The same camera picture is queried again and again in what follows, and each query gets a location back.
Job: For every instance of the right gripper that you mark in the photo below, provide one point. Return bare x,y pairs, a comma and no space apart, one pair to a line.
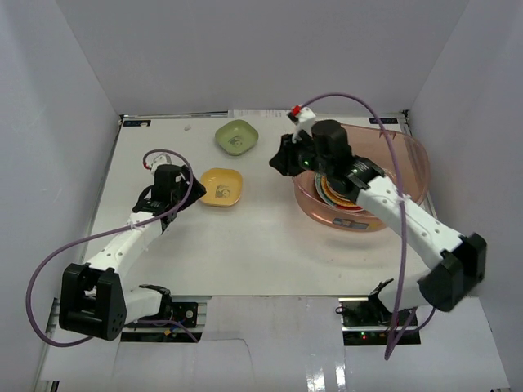
284,160

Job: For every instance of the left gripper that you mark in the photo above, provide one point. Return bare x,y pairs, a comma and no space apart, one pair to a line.
189,192

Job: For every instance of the yellow square panda dish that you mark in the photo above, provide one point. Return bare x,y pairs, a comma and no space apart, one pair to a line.
223,187

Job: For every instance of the red floral round plate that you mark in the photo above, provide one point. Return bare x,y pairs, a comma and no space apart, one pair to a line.
323,197

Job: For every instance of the green square panda dish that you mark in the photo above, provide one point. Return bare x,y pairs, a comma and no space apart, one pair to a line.
236,137

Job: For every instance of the woven bamboo round tray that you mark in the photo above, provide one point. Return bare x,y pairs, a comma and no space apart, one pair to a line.
336,198

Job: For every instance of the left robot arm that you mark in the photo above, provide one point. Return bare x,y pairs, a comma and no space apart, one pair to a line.
93,301

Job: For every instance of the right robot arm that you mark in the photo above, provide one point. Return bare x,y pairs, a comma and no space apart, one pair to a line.
455,262

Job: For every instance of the pink translucent plastic bin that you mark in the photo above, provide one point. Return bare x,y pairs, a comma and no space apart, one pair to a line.
368,142

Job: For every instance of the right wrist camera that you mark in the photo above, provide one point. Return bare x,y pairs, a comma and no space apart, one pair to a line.
303,119

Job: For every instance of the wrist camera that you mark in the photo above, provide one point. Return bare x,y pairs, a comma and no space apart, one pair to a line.
303,119
156,162

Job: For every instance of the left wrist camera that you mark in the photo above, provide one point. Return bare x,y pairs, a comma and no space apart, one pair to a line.
156,162

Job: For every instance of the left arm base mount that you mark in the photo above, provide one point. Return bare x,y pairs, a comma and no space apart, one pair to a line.
183,323

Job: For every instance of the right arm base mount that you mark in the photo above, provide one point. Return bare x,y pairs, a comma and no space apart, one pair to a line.
364,322

